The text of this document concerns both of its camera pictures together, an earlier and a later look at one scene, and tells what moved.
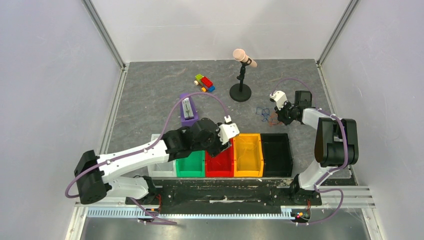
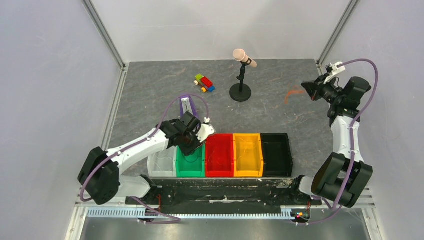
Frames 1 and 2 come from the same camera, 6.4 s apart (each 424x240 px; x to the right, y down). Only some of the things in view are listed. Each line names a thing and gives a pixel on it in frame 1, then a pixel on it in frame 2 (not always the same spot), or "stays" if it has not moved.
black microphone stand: [241, 92] stays
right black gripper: [283, 115] → [318, 91]
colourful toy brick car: [205, 83] stays
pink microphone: [239, 55] stays
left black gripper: [219, 147] → [189, 151]
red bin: [222, 164] stays
